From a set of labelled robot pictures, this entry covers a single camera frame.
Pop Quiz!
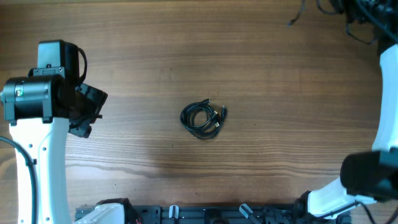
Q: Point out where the thin black cable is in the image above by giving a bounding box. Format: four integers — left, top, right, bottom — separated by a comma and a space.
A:
179, 98, 223, 140

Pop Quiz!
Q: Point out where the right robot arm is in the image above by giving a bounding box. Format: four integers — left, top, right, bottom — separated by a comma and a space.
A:
287, 0, 397, 223

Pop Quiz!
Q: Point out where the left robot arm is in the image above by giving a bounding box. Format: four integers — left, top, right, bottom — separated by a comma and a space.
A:
1, 40, 108, 223

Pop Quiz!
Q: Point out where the left camera cable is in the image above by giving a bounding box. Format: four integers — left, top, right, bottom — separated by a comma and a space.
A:
0, 136, 39, 224

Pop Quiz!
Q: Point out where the black mounting rail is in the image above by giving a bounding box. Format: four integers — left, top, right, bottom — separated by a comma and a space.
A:
74, 203, 352, 224

